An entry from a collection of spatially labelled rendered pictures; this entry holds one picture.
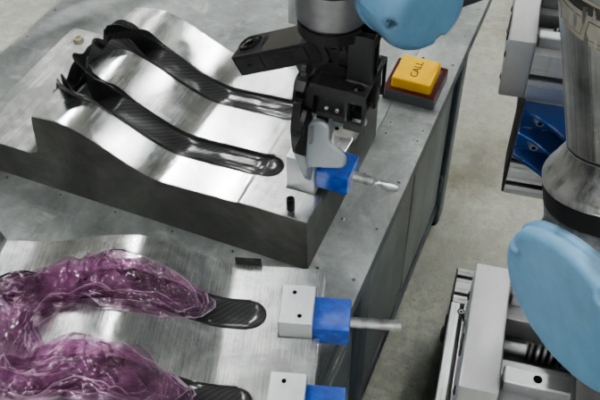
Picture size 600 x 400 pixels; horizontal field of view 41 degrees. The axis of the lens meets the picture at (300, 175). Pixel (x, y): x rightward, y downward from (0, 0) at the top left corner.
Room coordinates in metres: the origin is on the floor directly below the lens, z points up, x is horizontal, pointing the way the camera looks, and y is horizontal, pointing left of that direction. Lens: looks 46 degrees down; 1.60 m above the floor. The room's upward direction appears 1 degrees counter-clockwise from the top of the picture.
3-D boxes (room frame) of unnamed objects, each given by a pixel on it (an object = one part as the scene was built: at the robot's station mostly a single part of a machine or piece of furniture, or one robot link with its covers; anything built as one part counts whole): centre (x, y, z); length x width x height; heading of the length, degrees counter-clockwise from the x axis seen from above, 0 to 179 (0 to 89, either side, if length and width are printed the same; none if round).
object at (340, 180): (0.67, -0.05, 0.91); 0.13 x 0.05 x 0.05; 67
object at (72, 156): (0.83, 0.17, 0.87); 0.50 x 0.26 x 0.14; 67
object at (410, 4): (0.59, -0.09, 1.23); 0.11 x 0.11 x 0.08; 25
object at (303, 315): (0.50, -0.04, 0.86); 0.13 x 0.05 x 0.05; 84
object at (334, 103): (0.67, -0.04, 1.07); 0.09 x 0.08 x 0.12; 67
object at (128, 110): (0.82, 0.16, 0.92); 0.35 x 0.16 x 0.09; 67
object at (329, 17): (0.68, -0.04, 1.15); 0.08 x 0.08 x 0.05
